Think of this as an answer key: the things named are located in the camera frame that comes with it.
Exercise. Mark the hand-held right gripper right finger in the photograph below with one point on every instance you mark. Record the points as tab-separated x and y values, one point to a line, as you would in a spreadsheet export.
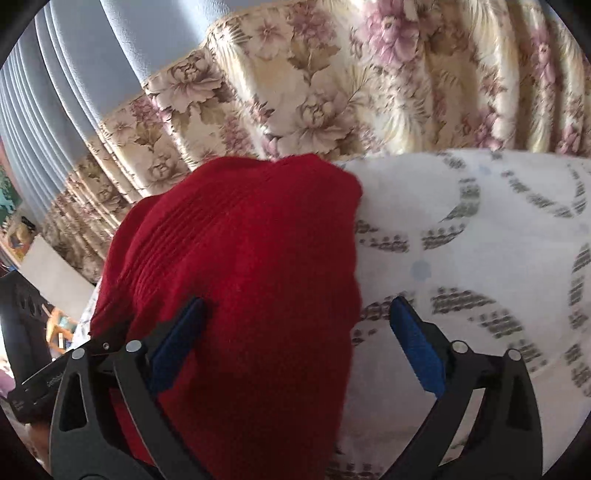
418	350

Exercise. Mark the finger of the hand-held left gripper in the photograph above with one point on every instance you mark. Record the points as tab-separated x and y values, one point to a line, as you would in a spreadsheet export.
111	341

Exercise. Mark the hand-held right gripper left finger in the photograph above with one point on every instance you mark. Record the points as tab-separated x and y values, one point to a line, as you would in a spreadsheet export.
178	346

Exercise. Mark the red knitted sweater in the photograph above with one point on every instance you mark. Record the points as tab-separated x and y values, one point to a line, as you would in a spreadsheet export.
254	254

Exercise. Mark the wooden stool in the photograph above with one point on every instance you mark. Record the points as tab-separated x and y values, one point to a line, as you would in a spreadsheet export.
57	323

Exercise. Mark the black device at left edge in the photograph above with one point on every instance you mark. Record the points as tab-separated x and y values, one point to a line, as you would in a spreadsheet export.
23	332

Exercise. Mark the white board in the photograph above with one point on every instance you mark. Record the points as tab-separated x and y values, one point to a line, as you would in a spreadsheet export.
55	272

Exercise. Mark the white patterned bed sheet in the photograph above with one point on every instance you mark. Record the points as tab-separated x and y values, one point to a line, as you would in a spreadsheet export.
485	221

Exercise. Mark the blue curtain with floral border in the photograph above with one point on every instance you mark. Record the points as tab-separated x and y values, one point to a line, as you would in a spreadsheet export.
323	92

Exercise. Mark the colourful wall poster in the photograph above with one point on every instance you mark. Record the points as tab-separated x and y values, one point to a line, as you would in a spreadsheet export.
9	194

